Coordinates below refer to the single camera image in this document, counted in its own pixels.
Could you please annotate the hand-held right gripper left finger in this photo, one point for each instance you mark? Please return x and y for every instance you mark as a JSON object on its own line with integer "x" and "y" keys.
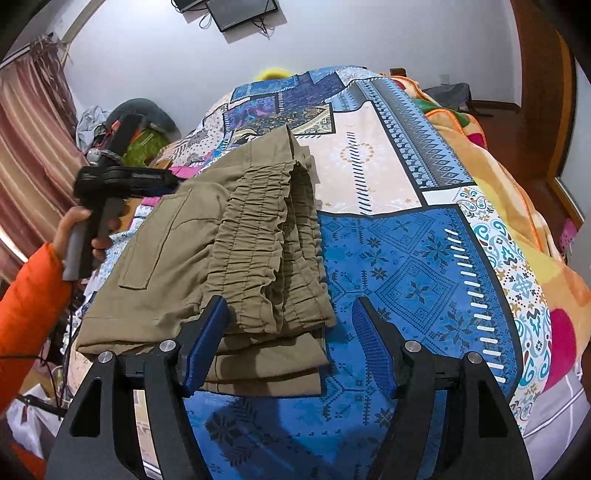
{"x": 207, "y": 341}

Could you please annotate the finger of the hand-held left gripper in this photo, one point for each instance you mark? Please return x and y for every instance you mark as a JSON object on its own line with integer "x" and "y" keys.
{"x": 157, "y": 182}

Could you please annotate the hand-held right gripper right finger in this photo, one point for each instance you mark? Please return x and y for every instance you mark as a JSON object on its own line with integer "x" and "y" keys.
{"x": 376, "y": 346}

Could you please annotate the khaki pants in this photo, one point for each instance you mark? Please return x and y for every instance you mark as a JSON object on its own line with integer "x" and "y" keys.
{"x": 184, "y": 240}

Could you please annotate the person's left forearm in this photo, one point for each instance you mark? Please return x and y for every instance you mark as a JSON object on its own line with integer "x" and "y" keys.
{"x": 27, "y": 314}

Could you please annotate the person's left hand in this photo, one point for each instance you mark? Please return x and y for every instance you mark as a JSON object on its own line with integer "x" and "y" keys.
{"x": 69, "y": 230}

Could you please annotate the pale blue clothes pile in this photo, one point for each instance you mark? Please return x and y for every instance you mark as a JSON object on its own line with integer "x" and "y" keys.
{"x": 92, "y": 122}

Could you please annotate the striped brown curtain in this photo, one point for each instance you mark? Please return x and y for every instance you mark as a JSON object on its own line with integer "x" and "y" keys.
{"x": 27, "y": 138}

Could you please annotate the patchwork printed blanket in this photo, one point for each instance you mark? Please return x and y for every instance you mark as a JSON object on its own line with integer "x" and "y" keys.
{"x": 406, "y": 258}

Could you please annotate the yellow foam tube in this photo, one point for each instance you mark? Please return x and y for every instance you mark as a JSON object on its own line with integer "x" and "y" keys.
{"x": 272, "y": 73}

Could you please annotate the white plastic bag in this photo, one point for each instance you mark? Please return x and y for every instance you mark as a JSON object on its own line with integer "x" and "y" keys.
{"x": 32, "y": 415}

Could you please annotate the pink plastic item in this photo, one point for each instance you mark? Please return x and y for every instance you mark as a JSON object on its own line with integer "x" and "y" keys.
{"x": 568, "y": 235}

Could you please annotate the grey backpack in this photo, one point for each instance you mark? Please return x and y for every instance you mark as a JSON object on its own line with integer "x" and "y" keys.
{"x": 450, "y": 94}

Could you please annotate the wooden bedpost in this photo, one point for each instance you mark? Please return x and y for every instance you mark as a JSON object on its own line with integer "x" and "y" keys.
{"x": 398, "y": 72}

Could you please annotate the black wall television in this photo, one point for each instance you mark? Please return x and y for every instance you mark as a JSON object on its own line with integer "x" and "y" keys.
{"x": 189, "y": 4}

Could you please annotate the small black wall monitor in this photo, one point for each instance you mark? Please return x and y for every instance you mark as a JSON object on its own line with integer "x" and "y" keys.
{"x": 242, "y": 13}

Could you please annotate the wooden door frame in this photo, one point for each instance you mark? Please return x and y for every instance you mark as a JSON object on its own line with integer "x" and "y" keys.
{"x": 540, "y": 92}

